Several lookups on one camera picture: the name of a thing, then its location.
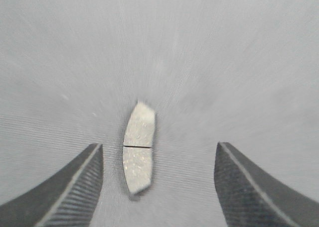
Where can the brake pad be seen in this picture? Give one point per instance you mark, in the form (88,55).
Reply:
(137,152)

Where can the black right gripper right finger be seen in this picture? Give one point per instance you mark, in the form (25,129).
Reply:
(250,197)

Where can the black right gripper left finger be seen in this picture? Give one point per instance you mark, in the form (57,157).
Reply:
(66,199)

